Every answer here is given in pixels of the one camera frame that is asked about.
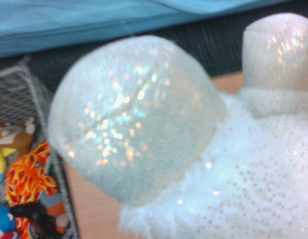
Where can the orange flame pattern plush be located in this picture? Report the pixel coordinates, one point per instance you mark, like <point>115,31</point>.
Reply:
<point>27,174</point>

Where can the orange grey knitted toy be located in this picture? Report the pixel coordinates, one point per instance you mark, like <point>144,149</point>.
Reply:
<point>55,207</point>

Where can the dark woven basket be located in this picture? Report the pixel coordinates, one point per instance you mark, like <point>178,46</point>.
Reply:
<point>14,99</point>

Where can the sofa with light blue cover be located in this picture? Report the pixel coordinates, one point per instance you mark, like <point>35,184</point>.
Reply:
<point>69,20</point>

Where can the blue superhero plush toy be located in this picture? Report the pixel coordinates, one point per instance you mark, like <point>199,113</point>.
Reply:
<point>2,221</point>

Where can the brown stuffed toy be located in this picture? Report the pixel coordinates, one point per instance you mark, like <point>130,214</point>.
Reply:
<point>17,139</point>

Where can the yellow plush toy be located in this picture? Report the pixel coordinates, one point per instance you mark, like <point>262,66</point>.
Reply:
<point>0,159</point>

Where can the white stuffed toy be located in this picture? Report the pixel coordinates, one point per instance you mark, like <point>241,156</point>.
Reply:
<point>133,112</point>

